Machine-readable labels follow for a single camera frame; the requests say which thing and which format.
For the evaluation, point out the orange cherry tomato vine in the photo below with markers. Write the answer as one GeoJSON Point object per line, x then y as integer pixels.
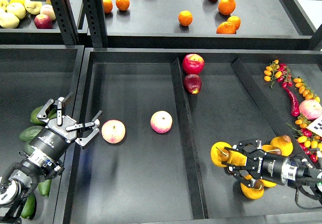
{"type": "Point", "coordinates": [306, 91]}

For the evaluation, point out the pink apple right tray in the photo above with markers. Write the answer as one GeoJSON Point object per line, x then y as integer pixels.
{"type": "Point", "coordinates": [311, 109]}

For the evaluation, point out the black upright post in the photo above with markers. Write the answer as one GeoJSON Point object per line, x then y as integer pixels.
{"type": "Point", "coordinates": [95, 15]}
{"type": "Point", "coordinates": [66, 22]}

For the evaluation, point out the pink apple centre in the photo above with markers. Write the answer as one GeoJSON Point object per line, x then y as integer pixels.
{"type": "Point", "coordinates": [161, 121]}

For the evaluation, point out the black upright post left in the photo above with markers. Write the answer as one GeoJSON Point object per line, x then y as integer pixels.
{"type": "Point", "coordinates": [66, 22]}

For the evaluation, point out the yellow pear by divider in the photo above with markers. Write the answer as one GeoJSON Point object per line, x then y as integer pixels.
{"type": "Point", "coordinates": [284, 143]}

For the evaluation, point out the yellow pear front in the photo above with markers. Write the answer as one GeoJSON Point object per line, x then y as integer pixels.
{"type": "Point", "coordinates": [253, 193]}

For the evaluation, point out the red chili pepper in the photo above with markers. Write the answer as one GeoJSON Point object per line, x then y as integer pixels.
{"type": "Point", "coordinates": [293, 102]}

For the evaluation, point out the bright red apple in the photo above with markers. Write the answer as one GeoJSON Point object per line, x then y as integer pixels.
{"type": "Point", "coordinates": [193, 63]}

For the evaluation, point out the black upright post right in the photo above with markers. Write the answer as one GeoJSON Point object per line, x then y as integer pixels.
{"type": "Point", "coordinates": [95, 15]}

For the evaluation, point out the pale peach on shelf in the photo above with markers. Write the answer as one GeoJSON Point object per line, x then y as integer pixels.
{"type": "Point", "coordinates": [48, 10]}

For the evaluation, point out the orange front right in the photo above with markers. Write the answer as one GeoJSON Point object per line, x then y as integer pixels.
{"type": "Point", "coordinates": [226, 28]}

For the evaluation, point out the pale yellow apple front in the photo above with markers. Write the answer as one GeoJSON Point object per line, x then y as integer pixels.
{"type": "Point", "coordinates": [9, 21]}

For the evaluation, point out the dark red apple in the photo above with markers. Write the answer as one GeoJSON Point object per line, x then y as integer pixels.
{"type": "Point", "coordinates": [192, 83]}

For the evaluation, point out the yellow lemon on shelf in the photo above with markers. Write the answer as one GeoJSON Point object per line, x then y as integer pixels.
{"type": "Point", "coordinates": [18, 1]}

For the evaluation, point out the large black divided tray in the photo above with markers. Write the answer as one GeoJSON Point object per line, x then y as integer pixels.
{"type": "Point", "coordinates": [169, 178]}

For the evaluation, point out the yellow pear with stem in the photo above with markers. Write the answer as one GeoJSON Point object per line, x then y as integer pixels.
{"type": "Point", "coordinates": [271, 150]}

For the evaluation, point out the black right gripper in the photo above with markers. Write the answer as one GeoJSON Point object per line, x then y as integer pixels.
{"type": "Point", "coordinates": [260, 165]}

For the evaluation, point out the green avocado top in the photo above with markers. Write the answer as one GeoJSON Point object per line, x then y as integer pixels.
{"type": "Point", "coordinates": [29, 133]}

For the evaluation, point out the white marker tag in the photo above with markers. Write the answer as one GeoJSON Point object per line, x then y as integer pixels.
{"type": "Point", "coordinates": [316, 126]}

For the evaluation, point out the cherry tomato bunch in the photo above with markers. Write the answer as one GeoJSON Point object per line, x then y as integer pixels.
{"type": "Point", "coordinates": [310, 142]}
{"type": "Point", "coordinates": [277, 72]}

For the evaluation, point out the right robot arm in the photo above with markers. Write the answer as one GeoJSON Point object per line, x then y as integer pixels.
{"type": "Point", "coordinates": [303, 179]}

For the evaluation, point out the pale yellow apple middle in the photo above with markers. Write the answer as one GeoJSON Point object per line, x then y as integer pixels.
{"type": "Point", "coordinates": [17, 9]}

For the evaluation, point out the lower cherry tomato bunch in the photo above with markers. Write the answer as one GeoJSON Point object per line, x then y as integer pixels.
{"type": "Point", "coordinates": [310, 142]}

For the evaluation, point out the yellow apple on shelf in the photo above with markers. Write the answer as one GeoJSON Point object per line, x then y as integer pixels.
{"type": "Point", "coordinates": [33, 7]}

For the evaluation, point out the upper cherry tomato bunch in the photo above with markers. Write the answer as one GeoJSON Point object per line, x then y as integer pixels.
{"type": "Point", "coordinates": [277, 72]}

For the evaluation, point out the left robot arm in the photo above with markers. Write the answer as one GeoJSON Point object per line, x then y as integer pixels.
{"type": "Point", "coordinates": [21, 179]}

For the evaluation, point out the green avocado dark flat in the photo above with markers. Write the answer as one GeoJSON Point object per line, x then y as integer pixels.
{"type": "Point", "coordinates": [27, 148]}

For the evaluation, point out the pink apple left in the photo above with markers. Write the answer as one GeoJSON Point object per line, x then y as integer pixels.
{"type": "Point", "coordinates": [113, 131]}

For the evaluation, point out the pink apple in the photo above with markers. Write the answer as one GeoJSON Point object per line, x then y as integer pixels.
{"type": "Point", "coordinates": [161, 121]}
{"type": "Point", "coordinates": [113, 131]}

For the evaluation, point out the red apple on shelf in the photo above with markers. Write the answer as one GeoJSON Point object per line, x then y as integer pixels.
{"type": "Point", "coordinates": [43, 21]}

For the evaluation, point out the pale yellow apple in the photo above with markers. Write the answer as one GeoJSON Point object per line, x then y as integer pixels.
{"type": "Point", "coordinates": [17, 9]}
{"type": "Point", "coordinates": [9, 21]}

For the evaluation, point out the black left tray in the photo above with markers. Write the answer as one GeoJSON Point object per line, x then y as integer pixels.
{"type": "Point", "coordinates": [30, 76]}

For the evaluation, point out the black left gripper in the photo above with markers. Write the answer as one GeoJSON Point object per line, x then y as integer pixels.
{"type": "Point", "coordinates": [60, 132]}

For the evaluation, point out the orange far left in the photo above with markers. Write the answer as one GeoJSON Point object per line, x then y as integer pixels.
{"type": "Point", "coordinates": [107, 6]}

